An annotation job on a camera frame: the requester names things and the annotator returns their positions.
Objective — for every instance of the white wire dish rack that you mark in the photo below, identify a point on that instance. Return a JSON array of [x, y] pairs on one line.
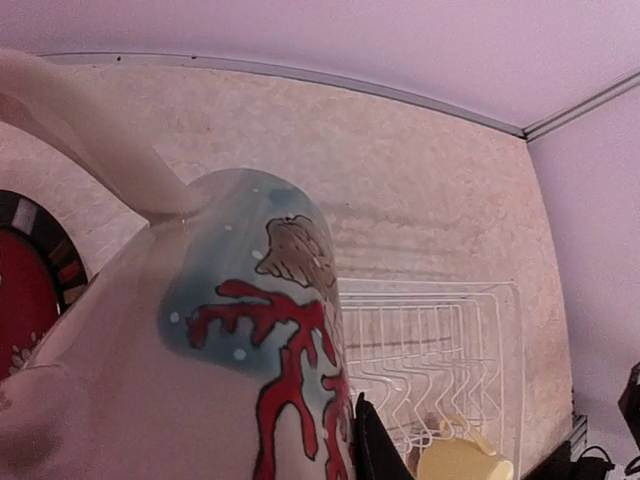
[[438, 360]]

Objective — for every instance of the teal floral mug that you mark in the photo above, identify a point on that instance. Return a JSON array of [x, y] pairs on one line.
[[209, 347]]

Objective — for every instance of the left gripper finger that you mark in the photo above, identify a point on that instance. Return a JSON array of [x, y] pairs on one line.
[[375, 455]]

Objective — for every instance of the black plate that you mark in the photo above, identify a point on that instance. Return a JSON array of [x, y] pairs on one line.
[[49, 244]]

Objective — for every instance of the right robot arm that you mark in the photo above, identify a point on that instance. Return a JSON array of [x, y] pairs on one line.
[[629, 403]]

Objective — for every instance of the yellow cup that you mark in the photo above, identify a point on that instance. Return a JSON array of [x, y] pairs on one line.
[[459, 452]]

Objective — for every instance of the dark red oval dish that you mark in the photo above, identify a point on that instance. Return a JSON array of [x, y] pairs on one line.
[[29, 302]]

